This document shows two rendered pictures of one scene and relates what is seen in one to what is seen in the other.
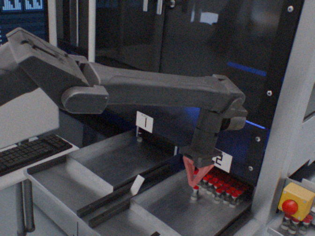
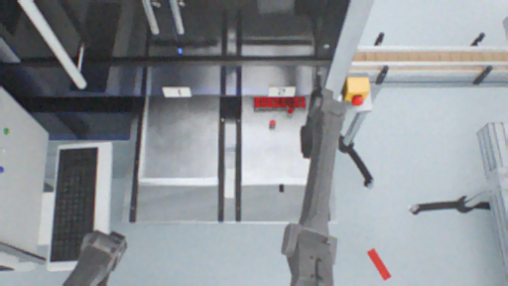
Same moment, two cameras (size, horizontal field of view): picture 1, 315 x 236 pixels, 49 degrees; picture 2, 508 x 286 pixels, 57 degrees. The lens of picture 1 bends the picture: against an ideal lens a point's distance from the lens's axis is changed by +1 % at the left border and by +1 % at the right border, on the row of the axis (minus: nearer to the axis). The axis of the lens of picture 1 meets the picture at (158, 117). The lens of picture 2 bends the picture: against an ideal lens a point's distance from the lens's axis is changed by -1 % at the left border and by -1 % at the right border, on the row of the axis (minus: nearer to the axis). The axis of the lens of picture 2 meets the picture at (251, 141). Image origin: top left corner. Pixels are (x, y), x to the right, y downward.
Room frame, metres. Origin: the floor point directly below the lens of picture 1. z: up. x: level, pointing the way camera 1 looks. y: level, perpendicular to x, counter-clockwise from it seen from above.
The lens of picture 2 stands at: (0.48, 0.34, 2.39)
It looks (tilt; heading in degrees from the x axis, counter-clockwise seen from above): 68 degrees down; 319
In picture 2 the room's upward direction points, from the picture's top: straight up
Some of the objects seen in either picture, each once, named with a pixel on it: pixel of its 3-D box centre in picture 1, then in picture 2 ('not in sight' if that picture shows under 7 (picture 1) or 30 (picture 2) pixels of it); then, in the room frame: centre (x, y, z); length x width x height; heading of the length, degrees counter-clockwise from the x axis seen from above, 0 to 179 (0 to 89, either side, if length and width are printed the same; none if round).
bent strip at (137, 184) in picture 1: (124, 192); (229, 174); (0.89, 0.08, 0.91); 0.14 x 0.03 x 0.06; 139
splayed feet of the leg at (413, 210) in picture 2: not in sight; (460, 207); (0.23, -0.84, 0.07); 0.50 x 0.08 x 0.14; 50
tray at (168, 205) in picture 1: (197, 201); (280, 131); (0.90, -0.15, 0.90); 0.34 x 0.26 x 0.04; 140
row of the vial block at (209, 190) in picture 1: (213, 188); (279, 107); (0.96, -0.21, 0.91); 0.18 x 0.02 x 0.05; 50
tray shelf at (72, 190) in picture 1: (143, 191); (230, 154); (0.95, 0.03, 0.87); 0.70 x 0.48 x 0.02; 50
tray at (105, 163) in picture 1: (124, 157); (181, 132); (1.12, 0.11, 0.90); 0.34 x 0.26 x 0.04; 140
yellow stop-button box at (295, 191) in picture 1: (296, 200); (355, 87); (0.82, -0.42, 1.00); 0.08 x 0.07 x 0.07; 140
